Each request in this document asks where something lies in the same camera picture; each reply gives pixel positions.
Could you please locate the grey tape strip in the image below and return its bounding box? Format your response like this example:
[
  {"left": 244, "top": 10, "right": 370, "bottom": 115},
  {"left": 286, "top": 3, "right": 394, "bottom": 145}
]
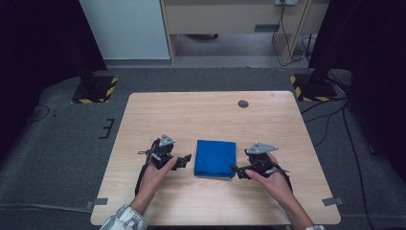
[
  {"left": 321, "top": 196, "right": 345, "bottom": 207},
  {"left": 85, "top": 197, "right": 109, "bottom": 210}
]

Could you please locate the blue cloth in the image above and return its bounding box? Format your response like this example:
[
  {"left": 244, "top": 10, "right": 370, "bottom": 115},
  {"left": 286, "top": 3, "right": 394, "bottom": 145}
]
[{"left": 193, "top": 139, "right": 237, "bottom": 179}]

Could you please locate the long black floor cable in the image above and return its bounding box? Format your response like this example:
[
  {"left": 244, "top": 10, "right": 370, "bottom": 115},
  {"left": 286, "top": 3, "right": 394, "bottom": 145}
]
[{"left": 341, "top": 104, "right": 370, "bottom": 230}]

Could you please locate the person's right hand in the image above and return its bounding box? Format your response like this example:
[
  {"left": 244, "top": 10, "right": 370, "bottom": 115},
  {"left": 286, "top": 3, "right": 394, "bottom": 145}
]
[{"left": 244, "top": 151, "right": 300, "bottom": 211}]

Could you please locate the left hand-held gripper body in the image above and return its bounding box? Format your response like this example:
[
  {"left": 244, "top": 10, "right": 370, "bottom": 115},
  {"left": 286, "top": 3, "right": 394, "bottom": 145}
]
[{"left": 138, "top": 133, "right": 177, "bottom": 171}]

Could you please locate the white cabinet panel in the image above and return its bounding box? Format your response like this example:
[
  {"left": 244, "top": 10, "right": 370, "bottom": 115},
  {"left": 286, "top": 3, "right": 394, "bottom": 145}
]
[{"left": 78, "top": 0, "right": 171, "bottom": 60}]

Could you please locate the black stand with striped base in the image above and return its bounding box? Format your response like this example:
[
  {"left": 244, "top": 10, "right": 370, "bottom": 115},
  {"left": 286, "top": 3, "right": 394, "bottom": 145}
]
[
  {"left": 71, "top": 65, "right": 119, "bottom": 104},
  {"left": 289, "top": 68, "right": 339, "bottom": 104}
]

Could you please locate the left hand-held gripper black cable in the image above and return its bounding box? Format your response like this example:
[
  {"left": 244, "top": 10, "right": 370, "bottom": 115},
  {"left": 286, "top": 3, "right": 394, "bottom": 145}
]
[{"left": 134, "top": 159, "right": 153, "bottom": 196}]

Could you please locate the person's left hand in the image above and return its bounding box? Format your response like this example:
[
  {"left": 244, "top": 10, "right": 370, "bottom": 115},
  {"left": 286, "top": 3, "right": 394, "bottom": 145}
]
[{"left": 130, "top": 155, "right": 179, "bottom": 216}]

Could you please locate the hand-held gripper black cable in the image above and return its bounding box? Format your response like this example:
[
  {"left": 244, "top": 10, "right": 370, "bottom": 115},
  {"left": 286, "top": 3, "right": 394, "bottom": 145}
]
[
  {"left": 134, "top": 159, "right": 153, "bottom": 196},
  {"left": 271, "top": 162, "right": 293, "bottom": 194}
]

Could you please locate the thin black looped cable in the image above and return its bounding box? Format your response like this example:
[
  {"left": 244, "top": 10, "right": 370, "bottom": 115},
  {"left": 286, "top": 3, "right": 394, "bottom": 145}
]
[{"left": 27, "top": 104, "right": 52, "bottom": 124}]

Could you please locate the black curtain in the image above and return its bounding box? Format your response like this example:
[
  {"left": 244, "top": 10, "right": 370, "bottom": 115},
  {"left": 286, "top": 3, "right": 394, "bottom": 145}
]
[
  {"left": 307, "top": 0, "right": 406, "bottom": 185},
  {"left": 0, "top": 0, "right": 108, "bottom": 162}
]

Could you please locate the right hand-held gripper black cable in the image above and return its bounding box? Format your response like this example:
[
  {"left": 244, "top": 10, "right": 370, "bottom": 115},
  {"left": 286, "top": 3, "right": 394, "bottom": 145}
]
[{"left": 271, "top": 162, "right": 293, "bottom": 194}]

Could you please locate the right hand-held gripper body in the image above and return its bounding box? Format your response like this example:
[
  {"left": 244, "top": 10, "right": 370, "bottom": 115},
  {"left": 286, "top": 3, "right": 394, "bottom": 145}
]
[{"left": 243, "top": 142, "right": 282, "bottom": 178}]

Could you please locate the light wooden desk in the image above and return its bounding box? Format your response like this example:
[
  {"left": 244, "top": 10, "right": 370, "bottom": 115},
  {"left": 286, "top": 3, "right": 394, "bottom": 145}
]
[{"left": 159, "top": 0, "right": 330, "bottom": 65}]

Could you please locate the black hanging power cable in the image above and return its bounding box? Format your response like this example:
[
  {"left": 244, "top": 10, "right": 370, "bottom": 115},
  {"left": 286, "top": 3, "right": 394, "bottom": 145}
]
[{"left": 271, "top": 3, "right": 305, "bottom": 68}]

